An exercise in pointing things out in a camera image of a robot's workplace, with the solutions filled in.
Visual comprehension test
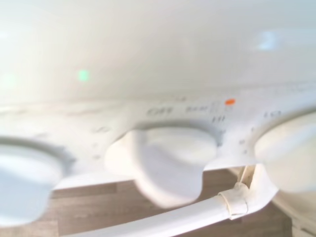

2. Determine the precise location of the white stove knob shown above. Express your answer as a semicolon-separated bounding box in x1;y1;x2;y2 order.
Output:
105;122;219;208
0;137;75;228
254;116;316;199

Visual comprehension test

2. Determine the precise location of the white electric stove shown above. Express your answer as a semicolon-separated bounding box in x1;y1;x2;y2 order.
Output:
0;0;316;214

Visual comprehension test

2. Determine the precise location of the white oven door handle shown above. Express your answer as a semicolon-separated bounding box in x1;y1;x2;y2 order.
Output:
71;182;250;237

